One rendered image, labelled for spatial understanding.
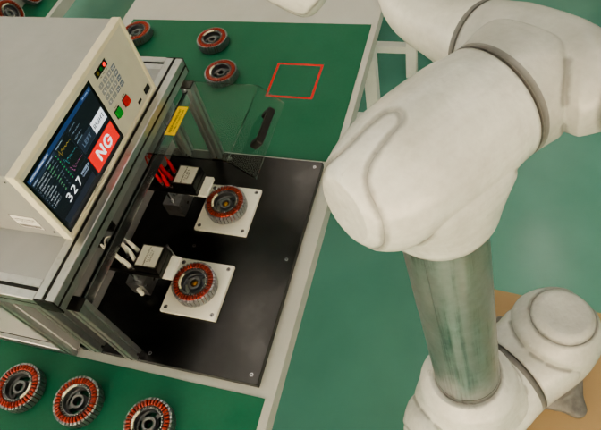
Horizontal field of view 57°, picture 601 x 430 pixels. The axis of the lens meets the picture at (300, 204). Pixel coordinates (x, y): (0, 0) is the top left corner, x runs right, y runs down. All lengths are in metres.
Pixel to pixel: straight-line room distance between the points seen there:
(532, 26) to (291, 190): 1.04
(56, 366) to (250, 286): 0.52
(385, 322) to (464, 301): 1.47
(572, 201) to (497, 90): 1.97
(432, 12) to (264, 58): 1.31
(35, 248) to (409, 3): 0.87
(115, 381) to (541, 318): 0.96
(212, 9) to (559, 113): 1.83
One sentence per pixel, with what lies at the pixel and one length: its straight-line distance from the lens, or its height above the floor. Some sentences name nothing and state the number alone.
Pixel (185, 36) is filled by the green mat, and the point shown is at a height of 0.75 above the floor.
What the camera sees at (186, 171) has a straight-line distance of 1.47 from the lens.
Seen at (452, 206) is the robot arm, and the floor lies 1.56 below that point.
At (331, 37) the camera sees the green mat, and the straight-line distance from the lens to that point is 2.00.
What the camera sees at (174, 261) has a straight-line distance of 1.38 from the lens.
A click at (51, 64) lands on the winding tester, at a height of 1.32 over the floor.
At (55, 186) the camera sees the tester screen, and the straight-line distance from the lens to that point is 1.16.
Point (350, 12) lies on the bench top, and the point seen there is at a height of 0.75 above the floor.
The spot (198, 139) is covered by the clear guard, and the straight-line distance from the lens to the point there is 1.33.
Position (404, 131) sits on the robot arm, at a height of 1.61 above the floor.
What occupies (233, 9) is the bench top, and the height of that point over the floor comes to 0.75.
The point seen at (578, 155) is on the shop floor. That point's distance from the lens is 2.65.
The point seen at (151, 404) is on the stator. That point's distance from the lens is 1.36.
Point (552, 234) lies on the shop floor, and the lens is 2.39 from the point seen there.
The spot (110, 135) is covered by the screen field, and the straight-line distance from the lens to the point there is 1.28.
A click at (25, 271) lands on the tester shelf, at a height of 1.11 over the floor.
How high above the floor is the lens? 1.98
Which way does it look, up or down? 54 degrees down
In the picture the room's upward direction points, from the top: 17 degrees counter-clockwise
